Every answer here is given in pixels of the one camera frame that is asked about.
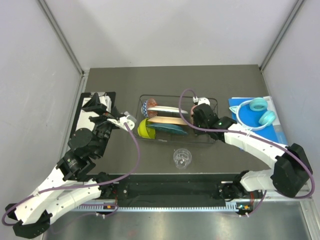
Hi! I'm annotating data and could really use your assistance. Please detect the black wire dish rack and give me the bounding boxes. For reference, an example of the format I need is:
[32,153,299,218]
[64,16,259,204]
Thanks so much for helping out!
[133,94,215,145]

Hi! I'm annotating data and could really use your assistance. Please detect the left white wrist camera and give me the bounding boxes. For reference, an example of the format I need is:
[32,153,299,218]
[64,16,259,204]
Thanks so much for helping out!
[107,111,137,132]

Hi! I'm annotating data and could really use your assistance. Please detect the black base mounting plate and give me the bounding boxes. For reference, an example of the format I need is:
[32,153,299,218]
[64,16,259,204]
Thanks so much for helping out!
[98,173,262,201]

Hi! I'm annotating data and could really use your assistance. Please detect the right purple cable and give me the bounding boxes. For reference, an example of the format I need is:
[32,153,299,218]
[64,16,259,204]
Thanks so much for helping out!
[178,89,315,217]

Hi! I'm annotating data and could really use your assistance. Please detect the peach bird pattern plate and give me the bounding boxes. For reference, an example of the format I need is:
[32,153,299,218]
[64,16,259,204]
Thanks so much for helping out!
[148,116,187,126]

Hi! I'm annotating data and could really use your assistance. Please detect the teal cat ear headphones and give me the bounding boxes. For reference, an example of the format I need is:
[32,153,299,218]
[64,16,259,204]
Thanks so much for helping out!
[228,97,277,132]

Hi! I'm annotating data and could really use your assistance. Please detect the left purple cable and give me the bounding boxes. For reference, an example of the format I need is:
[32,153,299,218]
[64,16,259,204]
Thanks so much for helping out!
[1,123,141,227]

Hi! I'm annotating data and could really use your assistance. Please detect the clear drinking glass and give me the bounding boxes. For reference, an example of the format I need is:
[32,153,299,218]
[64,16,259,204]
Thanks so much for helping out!
[173,148,192,169]

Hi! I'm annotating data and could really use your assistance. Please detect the lime green bowl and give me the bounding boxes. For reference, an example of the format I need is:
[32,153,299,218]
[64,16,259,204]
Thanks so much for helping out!
[137,118,156,139]

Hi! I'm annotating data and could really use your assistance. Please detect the black clipboard with paper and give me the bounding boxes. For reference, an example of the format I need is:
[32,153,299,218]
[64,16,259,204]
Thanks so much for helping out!
[70,91,116,138]

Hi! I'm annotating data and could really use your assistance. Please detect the blue folder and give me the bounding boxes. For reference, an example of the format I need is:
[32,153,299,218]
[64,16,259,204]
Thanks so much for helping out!
[231,96,288,145]

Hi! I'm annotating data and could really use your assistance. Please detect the teal scalloped plate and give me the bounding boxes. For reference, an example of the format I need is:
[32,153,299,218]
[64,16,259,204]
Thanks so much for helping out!
[146,123,188,135]

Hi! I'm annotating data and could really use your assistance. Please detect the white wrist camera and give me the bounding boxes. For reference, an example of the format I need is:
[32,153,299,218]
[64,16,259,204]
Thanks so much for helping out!
[192,96,211,106]
[107,111,137,132]

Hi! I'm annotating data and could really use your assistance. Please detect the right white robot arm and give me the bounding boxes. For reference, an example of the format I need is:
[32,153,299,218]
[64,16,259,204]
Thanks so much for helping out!
[192,103,315,198]

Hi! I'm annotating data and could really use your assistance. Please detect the white watermelon pattern plate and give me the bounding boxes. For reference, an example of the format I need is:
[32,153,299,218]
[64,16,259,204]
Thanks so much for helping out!
[147,105,180,114]

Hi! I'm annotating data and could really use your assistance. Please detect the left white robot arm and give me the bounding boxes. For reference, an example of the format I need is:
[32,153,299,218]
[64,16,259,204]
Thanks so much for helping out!
[2,91,122,239]

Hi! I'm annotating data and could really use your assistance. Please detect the pink glass mug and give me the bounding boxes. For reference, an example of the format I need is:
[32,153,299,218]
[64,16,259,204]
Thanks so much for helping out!
[190,105,197,118]

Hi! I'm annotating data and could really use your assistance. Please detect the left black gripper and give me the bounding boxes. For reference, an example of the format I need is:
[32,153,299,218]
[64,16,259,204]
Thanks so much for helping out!
[84,92,124,158]

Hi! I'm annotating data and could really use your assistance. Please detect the grey slotted cable duct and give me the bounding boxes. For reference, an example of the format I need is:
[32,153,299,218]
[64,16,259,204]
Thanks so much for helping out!
[73,201,250,213]

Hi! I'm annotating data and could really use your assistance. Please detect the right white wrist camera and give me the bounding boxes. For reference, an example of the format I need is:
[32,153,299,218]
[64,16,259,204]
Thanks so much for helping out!
[192,96,211,106]

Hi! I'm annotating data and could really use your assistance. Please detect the purple cable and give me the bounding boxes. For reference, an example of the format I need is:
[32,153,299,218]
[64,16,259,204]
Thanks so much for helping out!
[178,89,315,217]
[1,123,141,227]

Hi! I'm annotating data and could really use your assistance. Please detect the blue red patterned bowl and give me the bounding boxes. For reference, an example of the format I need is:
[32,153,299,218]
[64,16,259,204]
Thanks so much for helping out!
[141,98,158,119]

